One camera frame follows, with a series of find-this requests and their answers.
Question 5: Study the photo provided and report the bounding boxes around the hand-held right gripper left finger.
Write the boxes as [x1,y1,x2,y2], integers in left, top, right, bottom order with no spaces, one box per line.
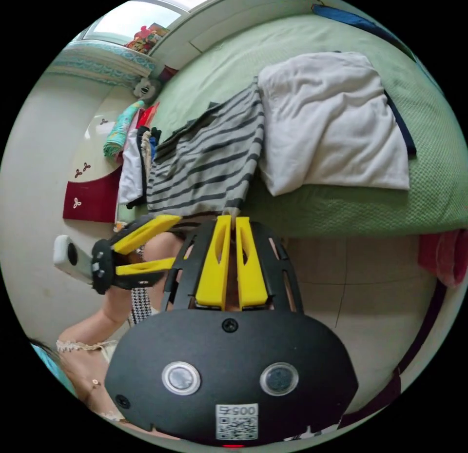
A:
[195,215,232,311]

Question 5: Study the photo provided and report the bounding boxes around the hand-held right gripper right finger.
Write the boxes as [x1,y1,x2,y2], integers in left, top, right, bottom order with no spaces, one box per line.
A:
[236,217,268,311]

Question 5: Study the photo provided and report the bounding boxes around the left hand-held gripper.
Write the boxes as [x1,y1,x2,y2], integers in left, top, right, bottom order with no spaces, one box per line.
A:
[91,214,183,296]

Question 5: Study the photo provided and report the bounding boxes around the striped short-sleeve shirt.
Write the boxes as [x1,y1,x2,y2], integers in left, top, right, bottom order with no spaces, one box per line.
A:
[146,80,267,240]

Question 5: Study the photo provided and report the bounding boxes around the person's left forearm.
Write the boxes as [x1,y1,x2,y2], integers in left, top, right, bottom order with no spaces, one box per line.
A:
[60,283,135,346]

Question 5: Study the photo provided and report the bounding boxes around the white and red headboard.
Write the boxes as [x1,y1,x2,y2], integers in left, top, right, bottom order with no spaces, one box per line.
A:
[62,82,148,224]

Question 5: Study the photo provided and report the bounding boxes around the pile of clothes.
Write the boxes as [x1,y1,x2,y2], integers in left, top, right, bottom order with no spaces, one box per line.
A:
[103,99,162,209]

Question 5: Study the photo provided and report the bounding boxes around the bed with green quilt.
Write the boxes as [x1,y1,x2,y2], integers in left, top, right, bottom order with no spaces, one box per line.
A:
[117,12,468,241]

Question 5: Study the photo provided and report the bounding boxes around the grey plush toy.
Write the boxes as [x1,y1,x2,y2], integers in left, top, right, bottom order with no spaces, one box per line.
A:
[132,77,164,101]

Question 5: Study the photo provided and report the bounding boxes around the white garment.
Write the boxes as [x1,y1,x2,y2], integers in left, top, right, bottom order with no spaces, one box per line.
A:
[257,51,411,197]

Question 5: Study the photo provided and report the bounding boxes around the teal patterned cloth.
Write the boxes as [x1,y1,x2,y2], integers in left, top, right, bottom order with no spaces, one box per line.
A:
[47,42,156,86]

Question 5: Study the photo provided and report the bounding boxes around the pink towel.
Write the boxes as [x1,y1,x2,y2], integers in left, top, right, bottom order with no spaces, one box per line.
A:
[418,229,468,289]

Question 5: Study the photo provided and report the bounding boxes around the dark blue garment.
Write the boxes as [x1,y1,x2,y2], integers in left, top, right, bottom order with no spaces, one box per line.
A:
[331,50,418,157]

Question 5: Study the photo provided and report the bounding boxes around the colourful toys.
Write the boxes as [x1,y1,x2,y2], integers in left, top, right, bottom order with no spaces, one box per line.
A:
[124,21,171,54]

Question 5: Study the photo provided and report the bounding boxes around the window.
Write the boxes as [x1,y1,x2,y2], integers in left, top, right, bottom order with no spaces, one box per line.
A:
[78,0,206,41]

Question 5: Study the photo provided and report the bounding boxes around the blue cloth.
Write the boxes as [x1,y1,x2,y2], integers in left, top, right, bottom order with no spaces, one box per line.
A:
[311,3,418,60]

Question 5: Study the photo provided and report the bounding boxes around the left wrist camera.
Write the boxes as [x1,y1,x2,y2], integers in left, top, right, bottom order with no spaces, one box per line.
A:
[52,234,94,285]

